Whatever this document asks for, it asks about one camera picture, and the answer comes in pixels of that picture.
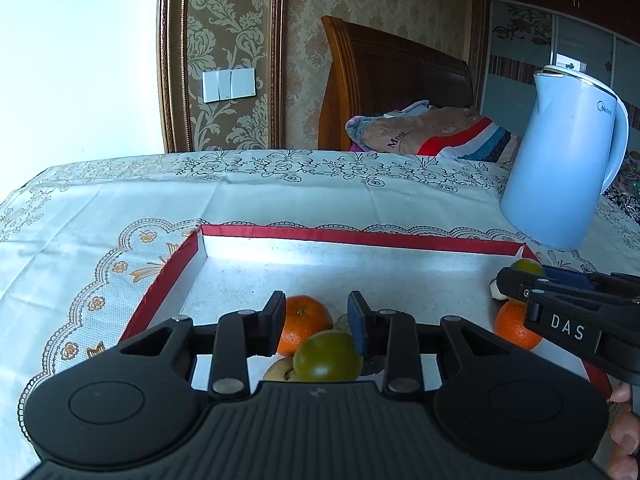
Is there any brown wall trim frame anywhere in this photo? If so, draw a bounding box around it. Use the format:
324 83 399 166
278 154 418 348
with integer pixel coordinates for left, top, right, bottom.
157 0 286 153

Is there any brown kiwi fruit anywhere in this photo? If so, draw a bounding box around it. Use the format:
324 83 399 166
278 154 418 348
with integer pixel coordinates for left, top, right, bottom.
334 312 388 377

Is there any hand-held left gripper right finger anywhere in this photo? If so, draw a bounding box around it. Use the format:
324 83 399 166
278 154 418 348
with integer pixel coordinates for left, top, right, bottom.
347 290 526 401

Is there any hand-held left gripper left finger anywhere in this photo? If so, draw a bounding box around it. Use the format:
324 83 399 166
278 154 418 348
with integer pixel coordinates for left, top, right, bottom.
120 290 287 401

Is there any tan round fruit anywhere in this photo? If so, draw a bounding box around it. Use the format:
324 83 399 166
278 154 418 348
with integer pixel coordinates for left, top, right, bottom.
262 356 297 382

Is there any striped quilt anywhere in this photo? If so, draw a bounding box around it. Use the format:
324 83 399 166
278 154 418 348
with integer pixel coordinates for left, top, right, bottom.
417 117 523 163

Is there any floral glass door wardrobe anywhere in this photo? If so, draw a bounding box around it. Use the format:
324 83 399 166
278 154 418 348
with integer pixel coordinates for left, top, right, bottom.
482 0 640 166

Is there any white wall switch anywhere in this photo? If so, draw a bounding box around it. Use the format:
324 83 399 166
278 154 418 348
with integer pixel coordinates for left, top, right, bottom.
202 66 257 103

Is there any small orange tangerine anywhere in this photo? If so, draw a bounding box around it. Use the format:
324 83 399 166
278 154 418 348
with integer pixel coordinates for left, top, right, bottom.
494 300 543 351

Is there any red shallow cardboard tray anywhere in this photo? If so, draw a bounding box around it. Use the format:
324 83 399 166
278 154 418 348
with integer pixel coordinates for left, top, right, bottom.
120 224 613 401

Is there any person's right hand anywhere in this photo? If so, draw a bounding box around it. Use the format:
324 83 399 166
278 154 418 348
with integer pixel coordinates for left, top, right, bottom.
607 382 640 480

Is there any large orange tangerine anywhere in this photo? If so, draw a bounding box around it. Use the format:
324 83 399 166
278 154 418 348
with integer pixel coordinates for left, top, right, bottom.
276 295 334 357

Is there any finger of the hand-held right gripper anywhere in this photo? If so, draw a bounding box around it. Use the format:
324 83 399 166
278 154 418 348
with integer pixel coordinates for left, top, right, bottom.
542 265 640 297
496 266 556 307

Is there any brown wooden headboard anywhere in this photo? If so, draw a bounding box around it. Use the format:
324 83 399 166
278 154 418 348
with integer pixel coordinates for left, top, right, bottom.
320 15 476 151

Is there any dark floral bedsheet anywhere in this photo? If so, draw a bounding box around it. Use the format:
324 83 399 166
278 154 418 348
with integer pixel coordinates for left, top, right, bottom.
602 150 640 221

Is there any light blue electric kettle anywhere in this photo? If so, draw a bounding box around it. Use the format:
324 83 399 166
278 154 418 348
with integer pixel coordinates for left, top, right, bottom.
500 64 630 251

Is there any green tangerine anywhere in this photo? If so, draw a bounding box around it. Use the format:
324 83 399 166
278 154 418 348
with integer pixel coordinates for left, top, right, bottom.
510 258 547 277
293 330 364 382

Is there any folded pink brown blanket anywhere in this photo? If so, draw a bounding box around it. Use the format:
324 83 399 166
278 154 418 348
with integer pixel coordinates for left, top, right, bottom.
346 101 486 155

